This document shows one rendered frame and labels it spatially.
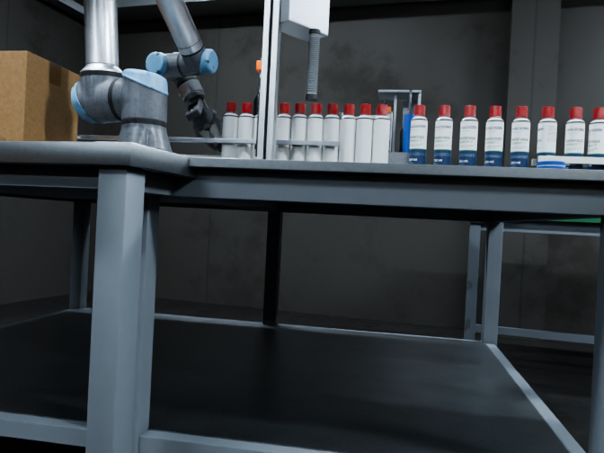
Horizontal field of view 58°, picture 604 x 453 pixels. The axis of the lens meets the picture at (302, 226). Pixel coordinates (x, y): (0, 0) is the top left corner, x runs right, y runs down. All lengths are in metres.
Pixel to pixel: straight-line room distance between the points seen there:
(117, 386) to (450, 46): 3.68
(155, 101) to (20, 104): 0.36
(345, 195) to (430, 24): 3.34
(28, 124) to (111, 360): 0.80
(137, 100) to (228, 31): 3.35
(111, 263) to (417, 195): 0.60
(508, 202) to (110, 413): 0.84
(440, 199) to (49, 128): 1.11
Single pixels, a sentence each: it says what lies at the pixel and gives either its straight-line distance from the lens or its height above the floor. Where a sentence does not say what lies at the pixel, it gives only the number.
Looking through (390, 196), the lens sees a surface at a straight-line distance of 1.13.
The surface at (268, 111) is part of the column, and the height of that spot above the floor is 1.02.
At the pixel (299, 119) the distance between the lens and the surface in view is 1.77.
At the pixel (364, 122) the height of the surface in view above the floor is 1.02.
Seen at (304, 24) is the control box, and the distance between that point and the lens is 1.73.
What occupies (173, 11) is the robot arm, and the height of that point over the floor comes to 1.28.
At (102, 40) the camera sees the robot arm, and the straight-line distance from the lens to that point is 1.63.
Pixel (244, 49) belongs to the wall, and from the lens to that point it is 4.70.
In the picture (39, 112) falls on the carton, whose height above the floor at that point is 0.97.
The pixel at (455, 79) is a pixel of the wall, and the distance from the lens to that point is 4.26.
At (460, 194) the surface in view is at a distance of 1.14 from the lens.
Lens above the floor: 0.71
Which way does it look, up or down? level
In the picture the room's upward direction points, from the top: 3 degrees clockwise
